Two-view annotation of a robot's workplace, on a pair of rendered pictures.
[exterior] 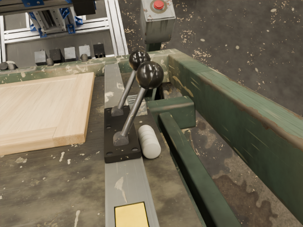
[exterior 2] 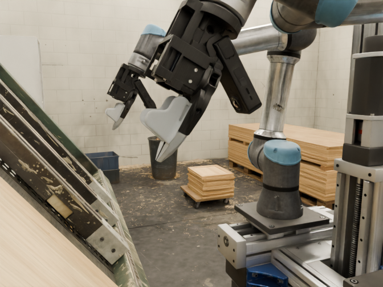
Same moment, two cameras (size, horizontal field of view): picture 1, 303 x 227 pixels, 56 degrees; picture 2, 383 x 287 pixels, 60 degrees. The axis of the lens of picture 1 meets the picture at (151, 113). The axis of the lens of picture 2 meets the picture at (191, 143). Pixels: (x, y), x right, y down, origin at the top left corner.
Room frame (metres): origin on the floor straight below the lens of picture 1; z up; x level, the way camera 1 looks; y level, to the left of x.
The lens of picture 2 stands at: (0.48, -0.18, 1.45)
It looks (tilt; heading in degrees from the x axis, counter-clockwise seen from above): 10 degrees down; 92
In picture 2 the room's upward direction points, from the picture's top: straight up
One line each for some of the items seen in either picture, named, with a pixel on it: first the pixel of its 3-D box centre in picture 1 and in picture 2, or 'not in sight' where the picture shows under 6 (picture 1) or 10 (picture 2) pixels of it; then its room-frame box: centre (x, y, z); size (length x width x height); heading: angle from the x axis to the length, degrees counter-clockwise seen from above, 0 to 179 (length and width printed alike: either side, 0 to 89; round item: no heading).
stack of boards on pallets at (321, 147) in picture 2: not in sight; (294, 156); (1.91, 4.84, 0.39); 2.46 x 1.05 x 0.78; 113
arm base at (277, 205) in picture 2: not in sight; (280, 196); (0.74, 0.89, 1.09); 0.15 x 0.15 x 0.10
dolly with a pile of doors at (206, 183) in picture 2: not in sight; (206, 184); (0.54, 3.95, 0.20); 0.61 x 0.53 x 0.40; 113
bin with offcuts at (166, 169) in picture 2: not in sight; (163, 157); (-0.13, 5.07, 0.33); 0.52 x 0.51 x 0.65; 113
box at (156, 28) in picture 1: (156, 20); not in sight; (0.74, 0.06, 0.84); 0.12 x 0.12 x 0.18; 21
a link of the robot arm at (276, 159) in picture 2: not in sight; (280, 162); (0.74, 0.89, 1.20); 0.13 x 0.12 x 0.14; 99
